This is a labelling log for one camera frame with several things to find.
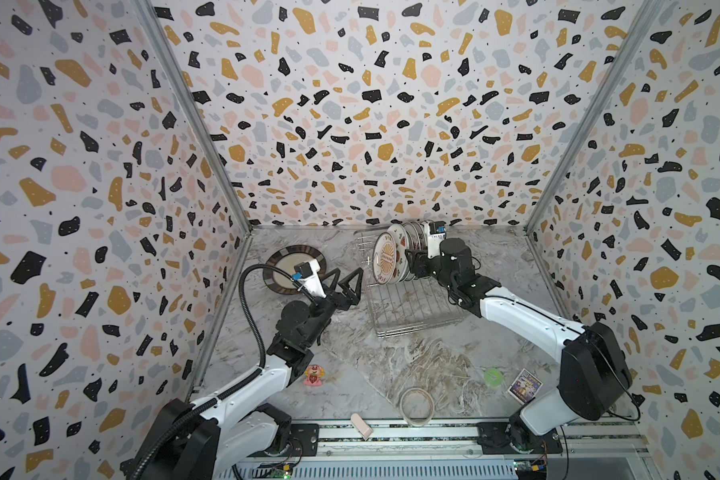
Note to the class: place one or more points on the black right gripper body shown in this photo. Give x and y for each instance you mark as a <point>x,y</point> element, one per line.
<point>424,262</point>

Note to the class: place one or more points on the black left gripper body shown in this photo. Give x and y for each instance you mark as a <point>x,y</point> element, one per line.
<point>321,311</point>

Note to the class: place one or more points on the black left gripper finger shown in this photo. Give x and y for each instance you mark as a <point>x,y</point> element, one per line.
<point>330,281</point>
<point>351,287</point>

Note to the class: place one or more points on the watermelon pattern plate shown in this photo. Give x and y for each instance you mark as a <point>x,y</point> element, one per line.
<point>402,242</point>

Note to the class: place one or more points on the black rimmed cream plate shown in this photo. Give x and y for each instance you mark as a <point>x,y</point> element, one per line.
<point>287,259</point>

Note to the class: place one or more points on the white striped plate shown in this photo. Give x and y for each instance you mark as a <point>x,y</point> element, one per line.
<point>429,230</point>

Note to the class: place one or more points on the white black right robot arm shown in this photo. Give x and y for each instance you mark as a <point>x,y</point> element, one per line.
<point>593,373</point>

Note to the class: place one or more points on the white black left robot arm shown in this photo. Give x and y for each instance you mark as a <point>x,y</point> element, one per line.
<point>198,439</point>

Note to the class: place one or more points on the orange sunburst plate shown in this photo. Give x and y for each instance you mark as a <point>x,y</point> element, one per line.
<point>385,259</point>
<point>414,233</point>

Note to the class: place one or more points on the orange sunburst plate front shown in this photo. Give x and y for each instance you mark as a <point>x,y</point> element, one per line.
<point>385,259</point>

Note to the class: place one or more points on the pink toy figure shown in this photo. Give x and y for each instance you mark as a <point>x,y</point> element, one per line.
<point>313,376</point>

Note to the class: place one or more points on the pink eraser block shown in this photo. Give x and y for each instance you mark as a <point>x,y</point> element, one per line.
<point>362,427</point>

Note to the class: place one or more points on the green round lid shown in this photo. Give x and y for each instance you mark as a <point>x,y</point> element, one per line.
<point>493,377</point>

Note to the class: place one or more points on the colourful card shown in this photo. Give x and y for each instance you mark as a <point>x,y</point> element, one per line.
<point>525,387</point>

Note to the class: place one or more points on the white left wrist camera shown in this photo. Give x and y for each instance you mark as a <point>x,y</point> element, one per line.
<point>307,278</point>

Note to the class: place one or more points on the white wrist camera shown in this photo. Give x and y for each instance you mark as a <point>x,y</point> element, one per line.
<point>433,248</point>
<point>307,278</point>

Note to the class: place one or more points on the stainless wire dish rack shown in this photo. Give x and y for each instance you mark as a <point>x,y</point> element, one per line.
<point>406,307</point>

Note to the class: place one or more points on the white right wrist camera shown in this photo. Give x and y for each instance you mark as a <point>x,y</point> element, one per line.
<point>433,248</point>

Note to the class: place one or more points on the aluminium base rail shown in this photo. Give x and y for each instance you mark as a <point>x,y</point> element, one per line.
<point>455,449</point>

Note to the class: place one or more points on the aluminium corner post left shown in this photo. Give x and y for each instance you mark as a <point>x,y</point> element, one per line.
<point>153,31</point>

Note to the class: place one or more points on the aluminium corner post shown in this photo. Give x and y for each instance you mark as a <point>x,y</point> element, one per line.
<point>153,31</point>
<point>644,18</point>

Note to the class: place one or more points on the aluminium corner post right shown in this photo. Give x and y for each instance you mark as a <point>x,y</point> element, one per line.
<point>644,18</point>

